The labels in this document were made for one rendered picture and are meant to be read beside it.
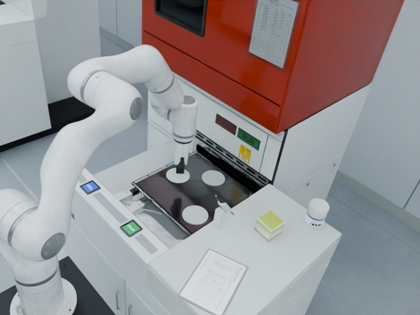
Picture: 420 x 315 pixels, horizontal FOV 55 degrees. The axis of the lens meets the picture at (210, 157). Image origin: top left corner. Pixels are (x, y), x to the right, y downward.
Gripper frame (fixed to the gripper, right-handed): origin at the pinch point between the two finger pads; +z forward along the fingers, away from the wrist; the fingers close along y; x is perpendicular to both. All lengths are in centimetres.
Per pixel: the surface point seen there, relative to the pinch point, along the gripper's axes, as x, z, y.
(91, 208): -32.2, 5.0, 18.2
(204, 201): 10.2, 9.6, 8.6
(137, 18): -34, 53, -316
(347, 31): 56, -56, -12
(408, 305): 143, 99, 1
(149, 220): -11.3, 11.7, 17.6
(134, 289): -15.9, 26.4, 37.6
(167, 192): -4.7, 9.7, 4.0
